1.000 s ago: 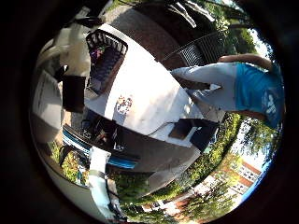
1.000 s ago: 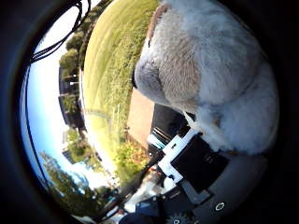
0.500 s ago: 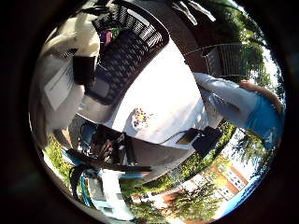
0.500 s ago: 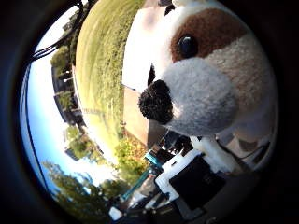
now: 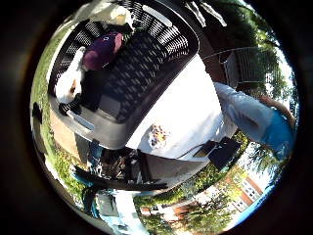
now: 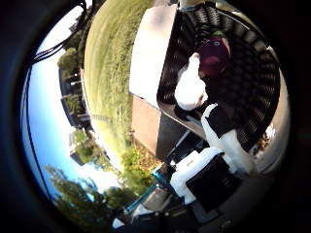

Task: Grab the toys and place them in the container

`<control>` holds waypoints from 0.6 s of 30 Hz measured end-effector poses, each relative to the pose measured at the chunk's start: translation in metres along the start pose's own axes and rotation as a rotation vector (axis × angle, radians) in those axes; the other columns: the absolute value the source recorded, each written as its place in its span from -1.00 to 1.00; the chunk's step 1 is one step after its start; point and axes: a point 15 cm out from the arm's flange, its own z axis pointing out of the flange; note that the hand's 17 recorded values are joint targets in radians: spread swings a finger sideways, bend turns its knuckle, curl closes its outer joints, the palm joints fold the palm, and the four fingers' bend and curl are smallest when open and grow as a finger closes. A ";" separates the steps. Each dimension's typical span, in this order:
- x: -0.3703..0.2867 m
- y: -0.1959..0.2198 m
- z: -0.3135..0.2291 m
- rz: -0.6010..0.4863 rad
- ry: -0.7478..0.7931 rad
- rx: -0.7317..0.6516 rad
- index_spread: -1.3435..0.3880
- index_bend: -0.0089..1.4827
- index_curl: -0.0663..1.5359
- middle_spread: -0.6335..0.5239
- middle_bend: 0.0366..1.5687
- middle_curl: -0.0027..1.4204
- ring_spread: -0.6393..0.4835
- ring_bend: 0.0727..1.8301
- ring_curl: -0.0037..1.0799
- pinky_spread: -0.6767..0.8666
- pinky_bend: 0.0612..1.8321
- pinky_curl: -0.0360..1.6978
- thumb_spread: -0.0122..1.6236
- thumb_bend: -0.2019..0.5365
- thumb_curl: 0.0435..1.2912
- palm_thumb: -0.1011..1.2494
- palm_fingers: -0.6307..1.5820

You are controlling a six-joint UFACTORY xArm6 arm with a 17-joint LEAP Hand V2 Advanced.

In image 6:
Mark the dark glass building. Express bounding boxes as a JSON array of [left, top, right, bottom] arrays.
[[57, 67, 95, 131]]

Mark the black plastic lattice basket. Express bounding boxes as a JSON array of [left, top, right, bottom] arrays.
[[156, 5, 282, 153]]

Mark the black cable bundle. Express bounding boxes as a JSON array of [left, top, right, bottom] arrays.
[[19, 0, 97, 200]]

